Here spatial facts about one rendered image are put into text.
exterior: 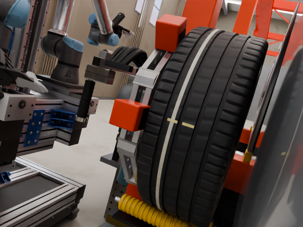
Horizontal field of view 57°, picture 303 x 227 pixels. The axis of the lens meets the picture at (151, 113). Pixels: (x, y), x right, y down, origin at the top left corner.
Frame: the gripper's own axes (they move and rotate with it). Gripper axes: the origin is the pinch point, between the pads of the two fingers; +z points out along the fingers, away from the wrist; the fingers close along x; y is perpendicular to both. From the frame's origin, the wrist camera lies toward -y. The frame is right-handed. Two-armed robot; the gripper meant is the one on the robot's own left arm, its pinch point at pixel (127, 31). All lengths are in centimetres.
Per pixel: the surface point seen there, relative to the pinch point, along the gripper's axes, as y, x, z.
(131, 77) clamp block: 22, 62, -58
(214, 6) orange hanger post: -26, 69, -24
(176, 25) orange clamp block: -1, 93, -90
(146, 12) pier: -101, -412, 531
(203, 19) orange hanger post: -18, 66, -25
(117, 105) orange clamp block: 25, 94, -103
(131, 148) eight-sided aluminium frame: 36, 97, -94
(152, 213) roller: 57, 106, -80
